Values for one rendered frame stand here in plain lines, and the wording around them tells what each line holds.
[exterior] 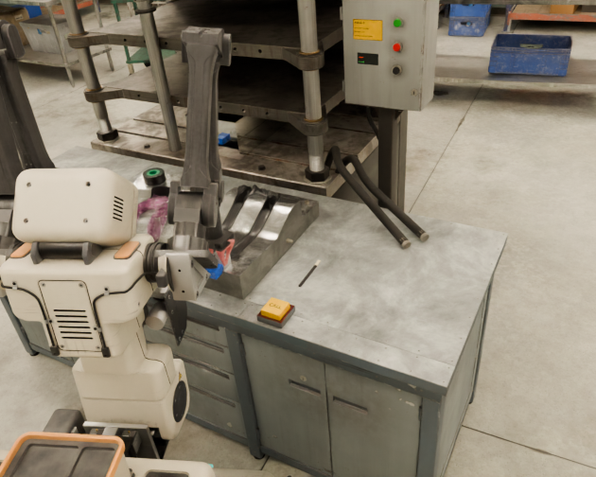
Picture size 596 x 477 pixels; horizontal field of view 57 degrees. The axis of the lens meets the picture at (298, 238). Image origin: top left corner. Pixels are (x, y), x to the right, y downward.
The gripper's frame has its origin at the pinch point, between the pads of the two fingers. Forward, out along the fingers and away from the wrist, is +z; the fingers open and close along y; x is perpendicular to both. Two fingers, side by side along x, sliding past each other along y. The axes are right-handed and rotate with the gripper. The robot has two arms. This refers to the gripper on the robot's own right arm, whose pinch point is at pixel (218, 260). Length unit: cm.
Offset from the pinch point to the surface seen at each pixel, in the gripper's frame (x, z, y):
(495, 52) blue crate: -376, 39, -5
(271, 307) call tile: 4.4, 7.4, -19.9
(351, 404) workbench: 1, 41, -42
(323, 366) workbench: 2.0, 27.0, -34.0
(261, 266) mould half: -9.7, 6.3, -8.3
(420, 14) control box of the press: -84, -52, -31
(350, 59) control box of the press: -85, -35, -5
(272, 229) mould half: -22.1, 0.9, -5.7
